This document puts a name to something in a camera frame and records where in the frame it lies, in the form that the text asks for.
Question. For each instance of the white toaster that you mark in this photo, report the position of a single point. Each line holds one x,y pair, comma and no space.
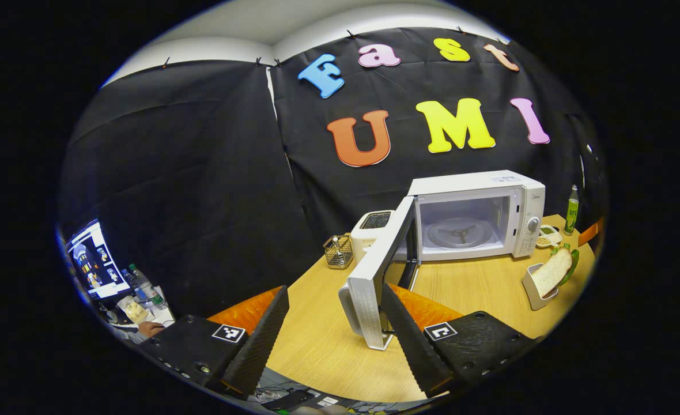
369,237

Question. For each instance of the white microwave oven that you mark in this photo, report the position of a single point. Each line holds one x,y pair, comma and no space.
478,184

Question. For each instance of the black backdrop cloth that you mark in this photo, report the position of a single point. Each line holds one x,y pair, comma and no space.
201,173

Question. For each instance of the computer monitor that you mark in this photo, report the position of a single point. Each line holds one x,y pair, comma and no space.
92,262

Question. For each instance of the clear plastic water bottle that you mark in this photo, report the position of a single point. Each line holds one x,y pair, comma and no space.
128,279
148,291

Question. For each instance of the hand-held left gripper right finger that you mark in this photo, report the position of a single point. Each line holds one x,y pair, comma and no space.
412,340

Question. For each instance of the sandwich with lettuce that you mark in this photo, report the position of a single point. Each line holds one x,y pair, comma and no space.
552,272

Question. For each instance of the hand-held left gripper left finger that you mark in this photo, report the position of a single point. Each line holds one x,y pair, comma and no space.
259,340

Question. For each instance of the black flat device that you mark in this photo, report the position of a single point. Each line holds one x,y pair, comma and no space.
291,399

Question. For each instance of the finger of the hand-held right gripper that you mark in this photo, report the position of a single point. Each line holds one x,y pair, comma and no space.
589,233

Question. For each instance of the white divided snack dish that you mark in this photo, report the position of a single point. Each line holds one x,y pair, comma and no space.
549,237

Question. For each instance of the white rectangular container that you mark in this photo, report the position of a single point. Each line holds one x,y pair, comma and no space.
531,294

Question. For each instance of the green label drink bottle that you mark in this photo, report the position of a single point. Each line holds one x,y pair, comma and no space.
572,213

